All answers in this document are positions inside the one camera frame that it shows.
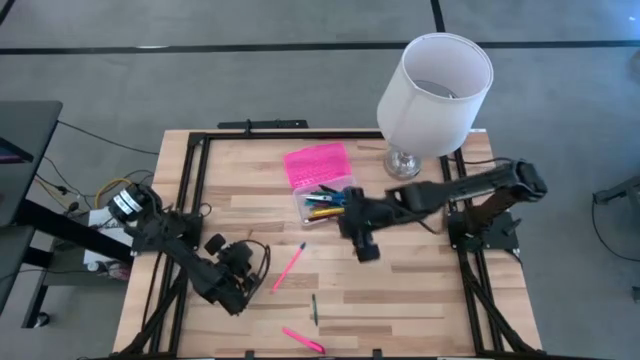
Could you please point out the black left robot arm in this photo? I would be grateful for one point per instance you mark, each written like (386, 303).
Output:
(195, 265)

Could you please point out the pink pencil blue eraser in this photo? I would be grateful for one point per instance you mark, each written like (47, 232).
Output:
(289, 267)

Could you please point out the thin dark green pencil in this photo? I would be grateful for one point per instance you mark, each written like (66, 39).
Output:
(315, 310)

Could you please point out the black desk base frame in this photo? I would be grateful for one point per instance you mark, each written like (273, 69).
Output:
(75, 232)

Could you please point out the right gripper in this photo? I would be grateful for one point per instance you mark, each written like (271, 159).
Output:
(372, 215)

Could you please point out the white shade table lamp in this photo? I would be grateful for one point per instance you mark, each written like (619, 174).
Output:
(430, 120)

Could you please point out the pink lid clear pencil box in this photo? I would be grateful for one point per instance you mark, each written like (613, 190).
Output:
(315, 165)

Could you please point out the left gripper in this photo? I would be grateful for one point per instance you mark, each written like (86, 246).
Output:
(235, 275)

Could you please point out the pink highlighter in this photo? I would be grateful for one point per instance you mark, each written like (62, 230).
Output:
(302, 340)

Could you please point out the black caster wheel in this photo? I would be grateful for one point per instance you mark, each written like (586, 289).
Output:
(42, 319)

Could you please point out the black metal table frame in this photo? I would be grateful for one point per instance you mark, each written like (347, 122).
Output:
(300, 135)

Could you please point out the dark grey desk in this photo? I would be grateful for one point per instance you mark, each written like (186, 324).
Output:
(30, 125)

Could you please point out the dark stand leg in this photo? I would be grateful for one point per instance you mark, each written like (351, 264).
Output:
(617, 192)

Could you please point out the white labelled box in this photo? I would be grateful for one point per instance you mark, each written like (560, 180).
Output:
(100, 220)

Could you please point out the dark tablet screen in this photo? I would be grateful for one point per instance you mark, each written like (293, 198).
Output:
(12, 152)

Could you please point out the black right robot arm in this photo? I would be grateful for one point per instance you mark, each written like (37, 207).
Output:
(465, 187)

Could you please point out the black bracket bar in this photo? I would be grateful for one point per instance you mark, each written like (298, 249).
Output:
(270, 124)

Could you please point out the black table edge clamp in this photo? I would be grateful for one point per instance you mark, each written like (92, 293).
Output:
(377, 353)
(249, 354)

